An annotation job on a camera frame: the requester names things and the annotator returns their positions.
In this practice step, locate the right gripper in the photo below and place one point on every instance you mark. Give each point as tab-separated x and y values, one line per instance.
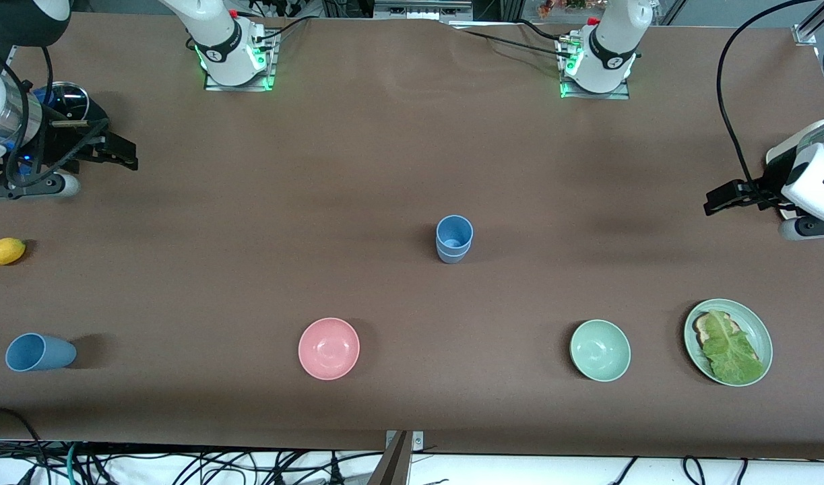
69	140

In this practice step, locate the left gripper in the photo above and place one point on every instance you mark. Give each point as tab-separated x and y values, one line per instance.
770	180

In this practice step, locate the blue plastic cup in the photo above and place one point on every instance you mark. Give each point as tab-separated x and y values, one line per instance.
454	229
40	352
453	257

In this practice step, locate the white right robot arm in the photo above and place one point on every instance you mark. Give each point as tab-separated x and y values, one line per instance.
216	40

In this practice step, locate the yellow toy lemon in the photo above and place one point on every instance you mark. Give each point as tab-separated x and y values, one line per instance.
4	251

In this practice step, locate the cream cutting board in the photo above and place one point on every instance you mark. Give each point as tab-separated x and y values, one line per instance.
782	145

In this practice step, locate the glass lid blue knob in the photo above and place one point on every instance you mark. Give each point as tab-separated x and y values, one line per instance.
73	101

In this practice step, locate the pale green plate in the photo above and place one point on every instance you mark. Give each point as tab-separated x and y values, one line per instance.
755	323

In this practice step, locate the toast bread slice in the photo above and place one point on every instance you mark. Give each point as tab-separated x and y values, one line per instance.
703	329

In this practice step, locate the green lettuce leaf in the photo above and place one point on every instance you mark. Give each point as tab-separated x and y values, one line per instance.
732	353

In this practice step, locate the pale green bowl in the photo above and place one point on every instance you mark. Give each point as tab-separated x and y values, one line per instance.
599	350

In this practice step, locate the colourful small object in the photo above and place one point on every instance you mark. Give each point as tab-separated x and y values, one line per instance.
560	7

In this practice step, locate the pink bowl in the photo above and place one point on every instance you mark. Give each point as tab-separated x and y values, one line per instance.
329	348

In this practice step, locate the brown table cover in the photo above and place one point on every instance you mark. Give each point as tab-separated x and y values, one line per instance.
412	168

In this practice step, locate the grey metal box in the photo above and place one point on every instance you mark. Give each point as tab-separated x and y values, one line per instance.
422	8

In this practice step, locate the dark metal bar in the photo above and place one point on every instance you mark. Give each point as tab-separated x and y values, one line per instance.
393	465

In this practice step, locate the aluminium frame profile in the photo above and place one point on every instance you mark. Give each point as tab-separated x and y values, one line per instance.
808	30

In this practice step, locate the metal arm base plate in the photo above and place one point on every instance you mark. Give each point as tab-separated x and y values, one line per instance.
240	84
593	95

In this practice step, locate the small metal bracket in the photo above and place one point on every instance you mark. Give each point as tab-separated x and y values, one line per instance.
417	441

